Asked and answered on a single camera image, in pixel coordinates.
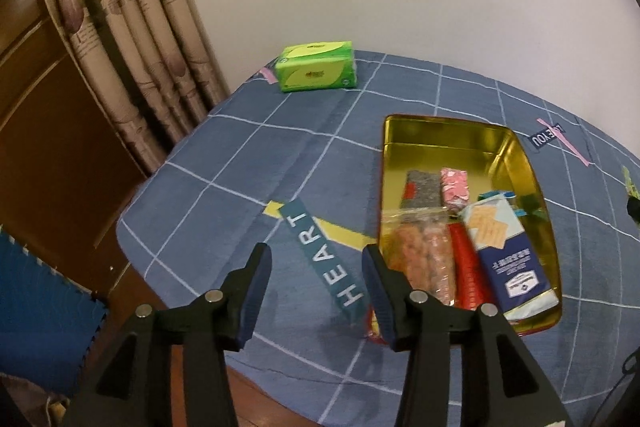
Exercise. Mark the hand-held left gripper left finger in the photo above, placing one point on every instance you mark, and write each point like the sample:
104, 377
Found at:
252, 302

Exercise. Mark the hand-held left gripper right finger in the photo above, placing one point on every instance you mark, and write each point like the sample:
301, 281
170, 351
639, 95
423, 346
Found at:
382, 302

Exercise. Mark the clear bag of orange snacks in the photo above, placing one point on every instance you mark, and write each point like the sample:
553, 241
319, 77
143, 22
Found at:
425, 252

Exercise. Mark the red snack packet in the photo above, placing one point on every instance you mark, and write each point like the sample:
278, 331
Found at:
467, 267

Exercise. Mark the grey speckled snack packet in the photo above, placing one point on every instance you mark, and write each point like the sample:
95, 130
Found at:
425, 187

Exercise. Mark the blue cracker packet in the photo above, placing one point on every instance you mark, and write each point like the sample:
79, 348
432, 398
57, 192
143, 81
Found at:
510, 267

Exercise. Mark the pink snack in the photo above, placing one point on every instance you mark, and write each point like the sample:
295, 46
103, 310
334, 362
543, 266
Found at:
455, 187

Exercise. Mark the gold tin box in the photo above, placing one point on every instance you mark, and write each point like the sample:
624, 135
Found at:
450, 147

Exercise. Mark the blue foam mat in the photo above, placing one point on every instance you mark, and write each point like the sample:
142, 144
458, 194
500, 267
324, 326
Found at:
40, 307

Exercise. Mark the green tissue pack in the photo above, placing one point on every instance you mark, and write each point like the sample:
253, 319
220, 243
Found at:
315, 67

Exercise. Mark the brown wooden cabinet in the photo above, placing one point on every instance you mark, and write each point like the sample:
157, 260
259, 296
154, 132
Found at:
50, 132

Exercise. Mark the beige patterned curtain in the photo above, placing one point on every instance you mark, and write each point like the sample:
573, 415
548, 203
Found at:
125, 32

